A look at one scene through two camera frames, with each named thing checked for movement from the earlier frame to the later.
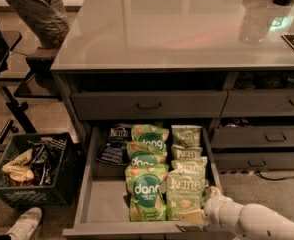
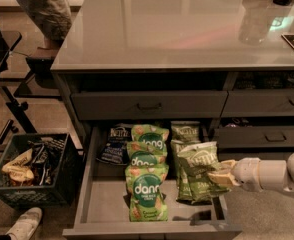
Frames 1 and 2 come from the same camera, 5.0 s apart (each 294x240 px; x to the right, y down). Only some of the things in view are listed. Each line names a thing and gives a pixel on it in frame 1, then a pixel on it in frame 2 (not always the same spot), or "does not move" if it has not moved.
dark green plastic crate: (39, 170) does not move
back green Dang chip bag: (154, 136) does not move
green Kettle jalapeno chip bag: (186, 190) -> (195, 162)
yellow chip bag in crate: (18, 169) does not move
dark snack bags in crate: (45, 152) does not move
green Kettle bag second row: (190, 163) -> (184, 189)
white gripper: (216, 208) -> (248, 173)
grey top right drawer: (265, 103) does not move
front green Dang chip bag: (145, 185) does not move
